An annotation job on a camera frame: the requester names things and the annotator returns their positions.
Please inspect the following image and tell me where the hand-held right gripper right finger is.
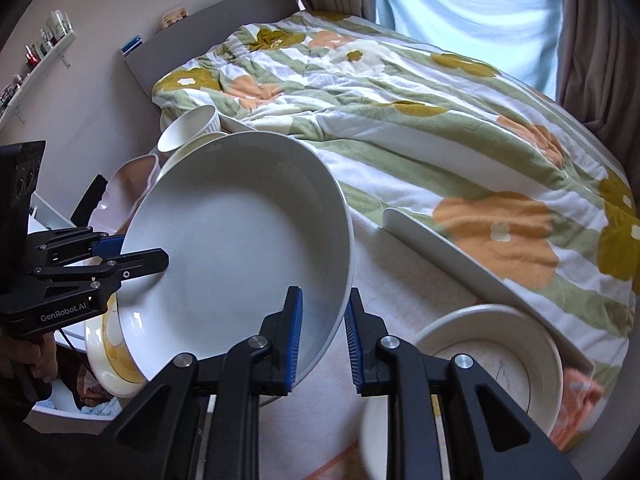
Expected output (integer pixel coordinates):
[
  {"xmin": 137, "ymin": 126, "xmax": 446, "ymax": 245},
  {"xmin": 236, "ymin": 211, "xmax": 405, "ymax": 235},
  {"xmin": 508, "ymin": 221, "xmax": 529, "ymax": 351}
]
[{"xmin": 344, "ymin": 287, "xmax": 583, "ymax": 480}]

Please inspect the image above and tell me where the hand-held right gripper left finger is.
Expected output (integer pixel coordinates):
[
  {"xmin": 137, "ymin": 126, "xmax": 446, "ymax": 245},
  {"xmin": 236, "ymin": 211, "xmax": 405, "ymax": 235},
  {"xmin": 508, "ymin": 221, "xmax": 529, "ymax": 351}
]
[{"xmin": 97, "ymin": 285, "xmax": 306, "ymax": 480}]

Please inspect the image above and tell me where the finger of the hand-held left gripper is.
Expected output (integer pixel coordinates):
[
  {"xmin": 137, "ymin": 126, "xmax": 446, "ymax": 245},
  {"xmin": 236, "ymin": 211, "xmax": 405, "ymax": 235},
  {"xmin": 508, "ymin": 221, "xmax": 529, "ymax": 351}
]
[
  {"xmin": 32, "ymin": 247, "xmax": 170, "ymax": 293},
  {"xmin": 30, "ymin": 226, "xmax": 126, "ymax": 266}
]

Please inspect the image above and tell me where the yellow patterned white bowl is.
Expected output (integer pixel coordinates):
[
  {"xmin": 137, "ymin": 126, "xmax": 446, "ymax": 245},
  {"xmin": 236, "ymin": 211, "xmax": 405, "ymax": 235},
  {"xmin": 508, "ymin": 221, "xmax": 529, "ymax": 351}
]
[{"xmin": 84, "ymin": 295, "xmax": 151, "ymax": 400}]

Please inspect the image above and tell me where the large white plate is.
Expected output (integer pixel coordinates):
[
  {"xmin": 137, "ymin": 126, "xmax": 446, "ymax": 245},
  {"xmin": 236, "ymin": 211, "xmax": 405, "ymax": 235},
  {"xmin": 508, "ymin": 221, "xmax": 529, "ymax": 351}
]
[{"xmin": 120, "ymin": 131, "xmax": 357, "ymax": 396}]

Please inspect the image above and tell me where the person's left hand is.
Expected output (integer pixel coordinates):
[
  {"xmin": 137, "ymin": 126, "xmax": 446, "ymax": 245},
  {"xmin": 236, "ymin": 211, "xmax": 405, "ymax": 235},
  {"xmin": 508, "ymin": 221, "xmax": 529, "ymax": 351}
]
[{"xmin": 0, "ymin": 332, "xmax": 60, "ymax": 403}]

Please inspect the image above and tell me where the white floral tablecloth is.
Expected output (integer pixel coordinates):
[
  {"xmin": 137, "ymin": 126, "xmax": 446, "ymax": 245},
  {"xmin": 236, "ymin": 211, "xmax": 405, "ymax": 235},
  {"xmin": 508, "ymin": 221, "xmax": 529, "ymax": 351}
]
[{"xmin": 200, "ymin": 210, "xmax": 618, "ymax": 480}]

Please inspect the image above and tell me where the pink wavy dish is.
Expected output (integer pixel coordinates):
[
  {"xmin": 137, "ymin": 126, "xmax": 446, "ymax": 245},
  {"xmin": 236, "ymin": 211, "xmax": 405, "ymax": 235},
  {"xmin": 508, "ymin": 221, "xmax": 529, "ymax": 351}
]
[{"xmin": 89, "ymin": 154, "xmax": 163, "ymax": 236}]

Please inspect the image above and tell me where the duck print deep plate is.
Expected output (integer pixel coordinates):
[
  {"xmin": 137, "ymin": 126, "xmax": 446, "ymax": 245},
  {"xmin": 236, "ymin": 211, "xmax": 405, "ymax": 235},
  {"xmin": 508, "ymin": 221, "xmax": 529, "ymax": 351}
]
[{"xmin": 412, "ymin": 304, "xmax": 566, "ymax": 438}]

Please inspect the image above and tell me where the long white rectangular dish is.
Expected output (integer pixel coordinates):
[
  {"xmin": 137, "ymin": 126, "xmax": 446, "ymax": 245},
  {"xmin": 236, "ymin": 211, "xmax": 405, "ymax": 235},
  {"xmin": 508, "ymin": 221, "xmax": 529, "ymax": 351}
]
[{"xmin": 382, "ymin": 208, "xmax": 596, "ymax": 376}]

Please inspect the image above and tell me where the white ribbed bowl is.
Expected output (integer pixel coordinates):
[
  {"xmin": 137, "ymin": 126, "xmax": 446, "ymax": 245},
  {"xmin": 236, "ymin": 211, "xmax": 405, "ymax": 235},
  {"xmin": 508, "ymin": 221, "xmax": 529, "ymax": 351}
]
[{"xmin": 157, "ymin": 105, "xmax": 228, "ymax": 153}]

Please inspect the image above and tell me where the row of bottles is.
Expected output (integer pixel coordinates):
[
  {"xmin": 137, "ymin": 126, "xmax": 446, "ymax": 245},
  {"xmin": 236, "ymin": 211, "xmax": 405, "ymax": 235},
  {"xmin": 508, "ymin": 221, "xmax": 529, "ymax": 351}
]
[{"xmin": 0, "ymin": 9, "xmax": 73, "ymax": 111}]

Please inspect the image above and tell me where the small printed box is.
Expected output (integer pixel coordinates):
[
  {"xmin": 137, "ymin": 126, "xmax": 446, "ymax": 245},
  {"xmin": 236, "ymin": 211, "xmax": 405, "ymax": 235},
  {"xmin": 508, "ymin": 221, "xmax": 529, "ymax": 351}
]
[{"xmin": 161, "ymin": 6, "xmax": 190, "ymax": 28}]

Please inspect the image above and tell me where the grey headboard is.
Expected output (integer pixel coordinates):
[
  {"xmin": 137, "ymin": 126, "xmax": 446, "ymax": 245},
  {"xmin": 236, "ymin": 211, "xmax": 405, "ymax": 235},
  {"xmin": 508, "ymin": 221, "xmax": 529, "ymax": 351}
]
[{"xmin": 122, "ymin": 0, "xmax": 311, "ymax": 106}]

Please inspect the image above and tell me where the floral blanket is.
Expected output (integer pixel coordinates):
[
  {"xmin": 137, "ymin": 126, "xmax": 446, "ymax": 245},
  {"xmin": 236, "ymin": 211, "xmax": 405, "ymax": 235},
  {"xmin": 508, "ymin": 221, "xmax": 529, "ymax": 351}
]
[{"xmin": 151, "ymin": 10, "xmax": 640, "ymax": 376}]

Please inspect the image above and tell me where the pale blue sheer curtain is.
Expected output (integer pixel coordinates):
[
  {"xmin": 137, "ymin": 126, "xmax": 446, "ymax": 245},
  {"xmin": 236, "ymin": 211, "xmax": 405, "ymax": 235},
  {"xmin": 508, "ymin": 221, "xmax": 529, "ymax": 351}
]
[{"xmin": 372, "ymin": 0, "xmax": 563, "ymax": 103}]

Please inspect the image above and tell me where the white wall shelf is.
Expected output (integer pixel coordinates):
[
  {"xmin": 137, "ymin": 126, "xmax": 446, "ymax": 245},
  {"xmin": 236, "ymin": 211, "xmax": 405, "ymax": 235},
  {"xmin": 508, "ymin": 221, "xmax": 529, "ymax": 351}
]
[{"xmin": 0, "ymin": 27, "xmax": 78, "ymax": 126}]

